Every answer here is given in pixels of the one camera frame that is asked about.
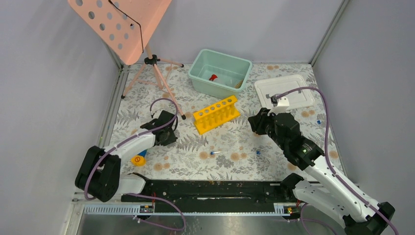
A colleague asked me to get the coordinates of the yellow test tube rack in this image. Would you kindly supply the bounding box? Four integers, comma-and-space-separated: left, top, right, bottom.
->
193, 95, 240, 135

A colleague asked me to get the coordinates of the pink perforated music stand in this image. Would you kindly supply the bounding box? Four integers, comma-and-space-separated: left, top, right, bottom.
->
68, 0, 184, 104

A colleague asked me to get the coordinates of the mint green plastic bin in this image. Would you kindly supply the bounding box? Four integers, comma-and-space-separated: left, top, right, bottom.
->
188, 49, 253, 99

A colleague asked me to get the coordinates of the white plastic bin lid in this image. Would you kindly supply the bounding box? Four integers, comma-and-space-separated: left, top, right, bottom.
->
254, 74, 315, 113

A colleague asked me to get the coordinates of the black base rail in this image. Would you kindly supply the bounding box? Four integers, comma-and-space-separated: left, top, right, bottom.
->
121, 180, 297, 213

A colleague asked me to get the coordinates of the white wash bottle red cap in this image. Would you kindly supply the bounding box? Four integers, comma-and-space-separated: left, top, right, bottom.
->
209, 74, 224, 84

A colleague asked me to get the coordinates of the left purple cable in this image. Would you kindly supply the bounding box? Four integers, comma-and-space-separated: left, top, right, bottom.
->
83, 97, 179, 201

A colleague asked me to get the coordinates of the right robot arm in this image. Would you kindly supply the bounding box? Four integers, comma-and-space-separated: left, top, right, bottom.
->
248, 108, 395, 235

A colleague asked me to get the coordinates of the purple cable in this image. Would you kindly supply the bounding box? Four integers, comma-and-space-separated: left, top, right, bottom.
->
276, 86, 400, 235
83, 97, 179, 201

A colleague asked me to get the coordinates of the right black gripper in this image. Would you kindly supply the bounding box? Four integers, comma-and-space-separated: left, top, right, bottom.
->
247, 107, 288, 150

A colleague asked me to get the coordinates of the yellow capped bottle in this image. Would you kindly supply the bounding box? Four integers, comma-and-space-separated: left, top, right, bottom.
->
131, 155, 146, 166

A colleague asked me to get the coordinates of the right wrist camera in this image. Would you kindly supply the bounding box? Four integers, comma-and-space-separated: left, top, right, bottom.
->
267, 95, 290, 116

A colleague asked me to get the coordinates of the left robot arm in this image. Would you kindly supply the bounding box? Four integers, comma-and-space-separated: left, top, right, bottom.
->
74, 111, 177, 202

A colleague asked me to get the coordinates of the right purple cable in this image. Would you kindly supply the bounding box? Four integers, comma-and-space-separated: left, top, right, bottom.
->
276, 86, 400, 235

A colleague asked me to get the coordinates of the floral patterned table mat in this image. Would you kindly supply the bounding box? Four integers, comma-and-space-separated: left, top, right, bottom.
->
109, 64, 326, 182

